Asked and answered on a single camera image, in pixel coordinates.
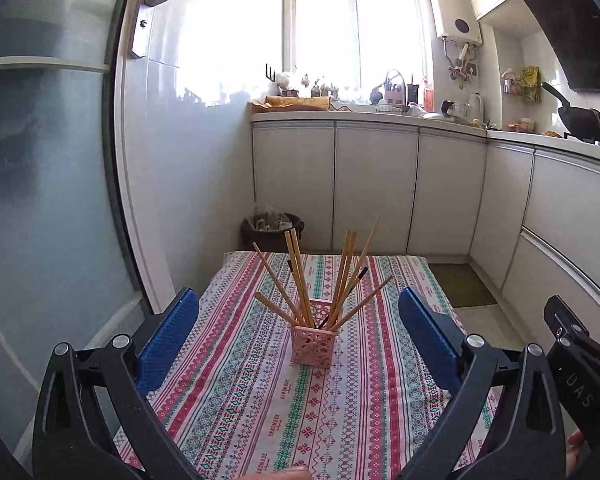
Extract orange cloth on counter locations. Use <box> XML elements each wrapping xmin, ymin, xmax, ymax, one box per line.
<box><xmin>250</xmin><ymin>96</ymin><xmax>330</xmax><ymax>113</ymax></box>

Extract white lower kitchen cabinets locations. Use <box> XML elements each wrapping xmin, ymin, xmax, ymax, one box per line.
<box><xmin>251</xmin><ymin>113</ymin><xmax>600</xmax><ymax>318</ymax></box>

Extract person's right hand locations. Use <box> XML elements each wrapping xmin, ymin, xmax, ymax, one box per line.
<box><xmin>566</xmin><ymin>429</ymin><xmax>586</xmax><ymax>477</ymax></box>

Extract pink countertop utensil caddy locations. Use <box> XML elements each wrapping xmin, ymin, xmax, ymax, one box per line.
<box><xmin>382</xmin><ymin>70</ymin><xmax>406</xmax><ymax>108</ymax></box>

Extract patterned red green tablecloth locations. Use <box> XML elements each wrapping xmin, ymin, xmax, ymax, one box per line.
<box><xmin>147</xmin><ymin>252</ymin><xmax>452</xmax><ymax>479</ymax></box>

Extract yellow green snack bag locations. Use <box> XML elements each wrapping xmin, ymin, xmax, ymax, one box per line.
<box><xmin>521</xmin><ymin>65</ymin><xmax>542</xmax><ymax>102</ymax></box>

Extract white wall water heater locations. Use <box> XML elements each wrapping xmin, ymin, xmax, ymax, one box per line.
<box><xmin>430</xmin><ymin>0</ymin><xmax>483</xmax><ymax>46</ymax></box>

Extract black frying pan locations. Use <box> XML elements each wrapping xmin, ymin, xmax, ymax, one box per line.
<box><xmin>541</xmin><ymin>81</ymin><xmax>600</xmax><ymax>143</ymax></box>

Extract pink perforated utensil holder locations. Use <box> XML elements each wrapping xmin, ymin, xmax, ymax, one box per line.
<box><xmin>290</xmin><ymin>299</ymin><xmax>336</xmax><ymax>370</ymax></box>

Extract dark brown trash bin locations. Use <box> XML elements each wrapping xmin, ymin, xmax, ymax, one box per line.
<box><xmin>240</xmin><ymin>208</ymin><xmax>304</xmax><ymax>252</ymax></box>

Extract black chopstick in holder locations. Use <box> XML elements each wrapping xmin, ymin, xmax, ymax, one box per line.
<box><xmin>317</xmin><ymin>266</ymin><xmax>368</xmax><ymax>330</ymax></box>

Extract white electric kettle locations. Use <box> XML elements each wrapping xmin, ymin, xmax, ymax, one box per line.
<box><xmin>467</xmin><ymin>91</ymin><xmax>484</xmax><ymax>122</ymax></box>

